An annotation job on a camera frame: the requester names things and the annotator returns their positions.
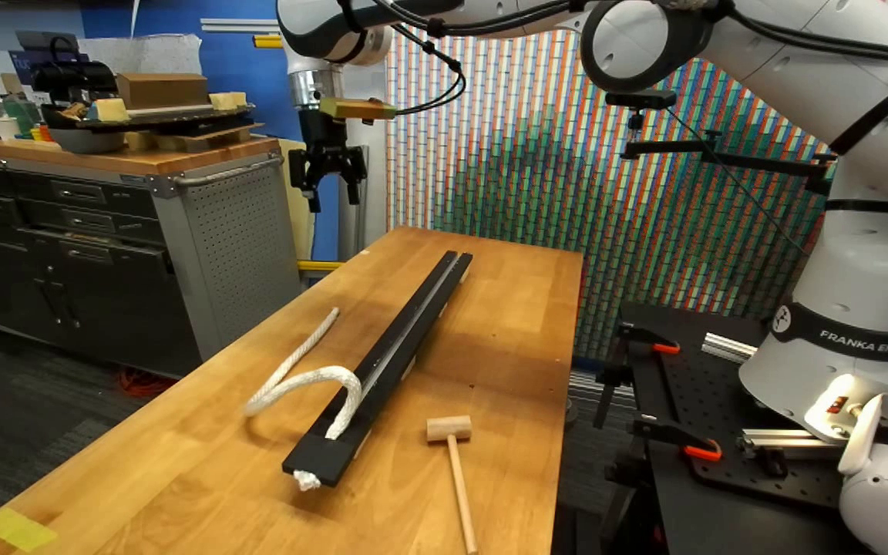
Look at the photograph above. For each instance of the brown wooden box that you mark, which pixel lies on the brown wooden box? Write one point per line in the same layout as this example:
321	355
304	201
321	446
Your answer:
163	90

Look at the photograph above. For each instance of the cream foam block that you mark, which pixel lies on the cream foam block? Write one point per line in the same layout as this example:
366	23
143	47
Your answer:
108	109
229	98

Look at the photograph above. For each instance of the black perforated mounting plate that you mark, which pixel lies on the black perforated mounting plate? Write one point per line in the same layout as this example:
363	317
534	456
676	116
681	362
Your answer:
732	514

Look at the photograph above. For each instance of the teal object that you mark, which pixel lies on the teal object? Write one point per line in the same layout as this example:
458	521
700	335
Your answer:
18	111

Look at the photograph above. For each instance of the aluminium extrusion bar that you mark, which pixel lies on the aluminium extrusion bar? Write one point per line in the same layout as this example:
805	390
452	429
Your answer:
727	345
784	438

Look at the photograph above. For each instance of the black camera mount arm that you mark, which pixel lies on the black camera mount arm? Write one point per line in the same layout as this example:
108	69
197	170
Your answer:
732	157

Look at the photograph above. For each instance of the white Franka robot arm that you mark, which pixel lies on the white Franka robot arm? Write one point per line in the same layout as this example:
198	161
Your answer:
856	256

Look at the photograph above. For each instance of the long black rail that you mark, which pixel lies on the long black rail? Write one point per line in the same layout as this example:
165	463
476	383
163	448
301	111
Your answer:
414	317

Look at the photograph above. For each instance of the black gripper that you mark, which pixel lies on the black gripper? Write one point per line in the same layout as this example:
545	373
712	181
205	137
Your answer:
331	141

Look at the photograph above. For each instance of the black equipment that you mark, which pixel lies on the black equipment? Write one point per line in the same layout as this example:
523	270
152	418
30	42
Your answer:
63	64

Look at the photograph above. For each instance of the yellow sticky note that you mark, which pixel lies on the yellow sticky note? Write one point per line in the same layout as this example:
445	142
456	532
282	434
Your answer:
18	529

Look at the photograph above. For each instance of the small wooden mallet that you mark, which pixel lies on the small wooden mallet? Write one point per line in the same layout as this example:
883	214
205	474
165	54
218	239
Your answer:
449	429

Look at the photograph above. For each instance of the yellow-green wrist camera mount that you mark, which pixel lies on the yellow-green wrist camera mount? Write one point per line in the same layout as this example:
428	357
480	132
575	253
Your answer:
363	109

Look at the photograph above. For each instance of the grey perforated wood-top cabinet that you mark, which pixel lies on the grey perforated wood-top cabinet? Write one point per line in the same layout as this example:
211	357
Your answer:
229	246

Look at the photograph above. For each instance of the multicoloured patterned backdrop panel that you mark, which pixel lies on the multicoloured patterned backdrop panel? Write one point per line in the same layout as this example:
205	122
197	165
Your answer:
570	173

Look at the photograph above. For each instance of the yellow floor bar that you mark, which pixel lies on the yellow floor bar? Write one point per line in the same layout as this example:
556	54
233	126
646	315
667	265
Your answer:
321	265

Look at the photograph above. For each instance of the white box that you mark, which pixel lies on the white box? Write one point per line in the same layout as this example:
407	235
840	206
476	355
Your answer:
146	54

